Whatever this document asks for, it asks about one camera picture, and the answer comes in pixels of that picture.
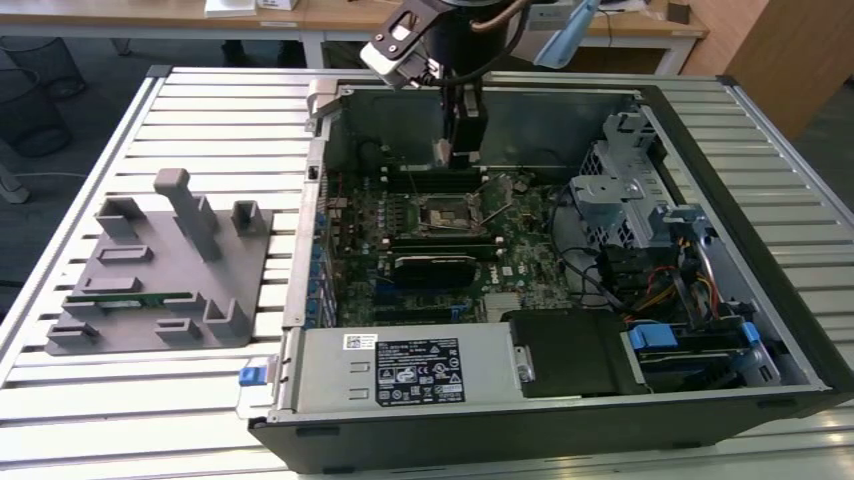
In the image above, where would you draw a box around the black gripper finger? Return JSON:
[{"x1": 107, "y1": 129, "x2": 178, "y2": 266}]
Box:
[
  {"x1": 438, "y1": 84, "x2": 459, "y2": 150},
  {"x1": 449, "y1": 87, "x2": 491, "y2": 172}
]

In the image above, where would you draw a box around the metal socket cover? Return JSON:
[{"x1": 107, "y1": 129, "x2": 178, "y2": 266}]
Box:
[{"x1": 474, "y1": 173, "x2": 521, "y2": 227}]

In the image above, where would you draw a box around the CPU socket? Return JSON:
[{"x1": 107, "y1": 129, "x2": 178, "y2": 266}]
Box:
[{"x1": 414, "y1": 192, "x2": 493, "y2": 237}]

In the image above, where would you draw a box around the silver drive cage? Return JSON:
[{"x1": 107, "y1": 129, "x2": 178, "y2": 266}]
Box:
[{"x1": 566, "y1": 112, "x2": 676, "y2": 251}]

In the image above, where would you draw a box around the green motherboard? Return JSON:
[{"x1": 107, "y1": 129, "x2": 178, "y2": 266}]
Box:
[{"x1": 319, "y1": 167, "x2": 582, "y2": 326}]

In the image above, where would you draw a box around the black graphics card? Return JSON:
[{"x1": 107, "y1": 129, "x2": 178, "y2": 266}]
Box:
[{"x1": 391, "y1": 253, "x2": 481, "y2": 292}]

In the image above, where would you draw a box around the wooden desk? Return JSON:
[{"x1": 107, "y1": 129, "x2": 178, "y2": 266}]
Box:
[
  {"x1": 293, "y1": 0, "x2": 710, "y2": 76},
  {"x1": 0, "y1": 0, "x2": 310, "y2": 41}
]

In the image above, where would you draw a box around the silver chipset heat sink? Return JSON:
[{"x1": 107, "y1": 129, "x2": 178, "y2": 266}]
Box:
[{"x1": 483, "y1": 293, "x2": 527, "y2": 322}]

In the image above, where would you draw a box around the plain white box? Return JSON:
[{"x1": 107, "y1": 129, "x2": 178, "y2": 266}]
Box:
[{"x1": 203, "y1": 0, "x2": 259, "y2": 19}]

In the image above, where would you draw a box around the black expansion slot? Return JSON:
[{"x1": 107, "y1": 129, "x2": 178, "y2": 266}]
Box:
[{"x1": 370, "y1": 305, "x2": 465, "y2": 325}]

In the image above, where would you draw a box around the black plastic shroud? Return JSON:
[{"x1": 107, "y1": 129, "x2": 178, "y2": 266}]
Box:
[{"x1": 499, "y1": 308, "x2": 653, "y2": 400}]

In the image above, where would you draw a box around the grey metal brace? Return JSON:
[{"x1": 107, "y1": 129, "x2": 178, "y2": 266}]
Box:
[{"x1": 650, "y1": 204, "x2": 760, "y2": 326}]

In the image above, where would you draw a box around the blue disk carrier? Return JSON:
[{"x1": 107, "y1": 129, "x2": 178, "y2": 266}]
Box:
[{"x1": 626, "y1": 323, "x2": 746, "y2": 394}]

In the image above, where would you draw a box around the wooden cabinet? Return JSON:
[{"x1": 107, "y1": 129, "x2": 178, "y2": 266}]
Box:
[{"x1": 680, "y1": 0, "x2": 854, "y2": 142}]

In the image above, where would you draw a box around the silver power supply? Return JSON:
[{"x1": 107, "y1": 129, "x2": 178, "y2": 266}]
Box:
[{"x1": 270, "y1": 322, "x2": 535, "y2": 419}]

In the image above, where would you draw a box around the grey parts rack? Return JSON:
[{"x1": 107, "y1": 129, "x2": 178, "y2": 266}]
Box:
[{"x1": 43, "y1": 168, "x2": 275, "y2": 357}]

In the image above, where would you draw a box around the green RAM stick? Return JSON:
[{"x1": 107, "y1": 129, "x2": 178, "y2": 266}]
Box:
[{"x1": 66, "y1": 292, "x2": 168, "y2": 307}]

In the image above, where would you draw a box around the black PC case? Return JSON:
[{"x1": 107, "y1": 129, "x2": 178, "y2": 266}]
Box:
[{"x1": 234, "y1": 74, "x2": 854, "y2": 476}]

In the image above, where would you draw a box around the black mesh waste basket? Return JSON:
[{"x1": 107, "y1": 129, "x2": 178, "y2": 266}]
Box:
[
  {"x1": 0, "y1": 67, "x2": 74, "y2": 159},
  {"x1": 0, "y1": 37, "x2": 88, "y2": 101}
]

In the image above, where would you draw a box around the metal disk bay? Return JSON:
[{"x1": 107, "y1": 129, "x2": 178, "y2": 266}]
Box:
[{"x1": 620, "y1": 299, "x2": 789, "y2": 396}]

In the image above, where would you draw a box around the white desk leg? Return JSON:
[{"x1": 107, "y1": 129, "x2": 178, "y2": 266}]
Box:
[{"x1": 0, "y1": 159, "x2": 32, "y2": 206}]

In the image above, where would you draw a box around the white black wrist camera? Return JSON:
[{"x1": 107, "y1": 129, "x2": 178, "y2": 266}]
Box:
[{"x1": 358, "y1": 0, "x2": 443, "y2": 92}]

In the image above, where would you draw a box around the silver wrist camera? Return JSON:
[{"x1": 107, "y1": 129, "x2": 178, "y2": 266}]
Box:
[{"x1": 522, "y1": 3, "x2": 577, "y2": 32}]

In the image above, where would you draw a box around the black case cable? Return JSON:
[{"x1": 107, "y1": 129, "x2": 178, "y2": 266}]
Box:
[{"x1": 550, "y1": 189, "x2": 633, "y2": 314}]

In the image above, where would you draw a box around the coloured wire bundle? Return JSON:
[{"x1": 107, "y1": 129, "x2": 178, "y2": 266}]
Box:
[{"x1": 624, "y1": 234, "x2": 729, "y2": 324}]

